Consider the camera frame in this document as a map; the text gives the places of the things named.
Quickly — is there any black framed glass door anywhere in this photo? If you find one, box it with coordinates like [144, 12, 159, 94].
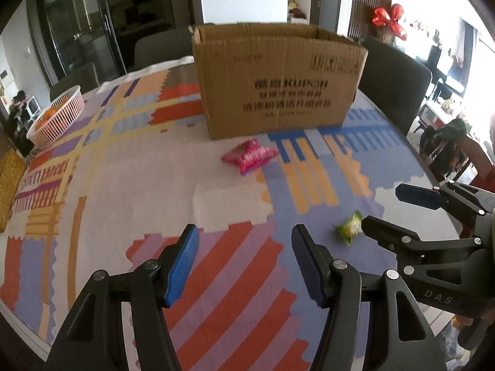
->
[27, 0, 128, 86]

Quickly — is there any dark brown door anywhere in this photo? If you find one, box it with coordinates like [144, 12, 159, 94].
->
[317, 0, 343, 32]

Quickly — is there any yellow woven cushion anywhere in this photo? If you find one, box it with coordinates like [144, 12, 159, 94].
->
[0, 149, 28, 232]

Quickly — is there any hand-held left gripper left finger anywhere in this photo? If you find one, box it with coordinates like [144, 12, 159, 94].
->
[44, 223, 200, 371]

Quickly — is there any brown cardboard box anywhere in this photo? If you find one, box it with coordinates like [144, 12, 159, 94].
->
[188, 22, 369, 140]

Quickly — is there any wide dark dining chair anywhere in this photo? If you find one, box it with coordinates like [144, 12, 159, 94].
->
[358, 36, 433, 137]

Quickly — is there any dark slatted wooden cabinet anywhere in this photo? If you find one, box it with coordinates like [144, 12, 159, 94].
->
[347, 0, 394, 43]

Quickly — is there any black bag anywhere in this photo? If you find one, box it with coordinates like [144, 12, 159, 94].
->
[420, 119, 470, 178]

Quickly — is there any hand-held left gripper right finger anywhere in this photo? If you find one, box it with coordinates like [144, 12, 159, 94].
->
[291, 223, 441, 371]

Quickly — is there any pile of oranges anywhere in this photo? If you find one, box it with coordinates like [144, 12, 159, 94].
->
[35, 100, 72, 128]

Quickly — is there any white plastic basket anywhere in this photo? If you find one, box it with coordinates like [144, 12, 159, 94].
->
[26, 87, 86, 149]

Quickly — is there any person's right forearm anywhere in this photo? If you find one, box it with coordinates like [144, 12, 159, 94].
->
[458, 137, 495, 194]

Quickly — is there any pink snack packet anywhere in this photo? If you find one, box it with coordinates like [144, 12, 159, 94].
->
[221, 138, 280, 176]

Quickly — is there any small dark dining chair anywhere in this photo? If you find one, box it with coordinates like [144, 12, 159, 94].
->
[49, 62, 100, 101]

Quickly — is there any red foil flower balloon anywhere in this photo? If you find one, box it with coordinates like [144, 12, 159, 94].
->
[372, 3, 408, 41]

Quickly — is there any green snack packet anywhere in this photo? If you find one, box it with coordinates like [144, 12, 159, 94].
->
[334, 211, 364, 247]

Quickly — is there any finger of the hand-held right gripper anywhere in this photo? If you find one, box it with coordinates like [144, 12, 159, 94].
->
[361, 216, 484, 269]
[395, 181, 495, 236]

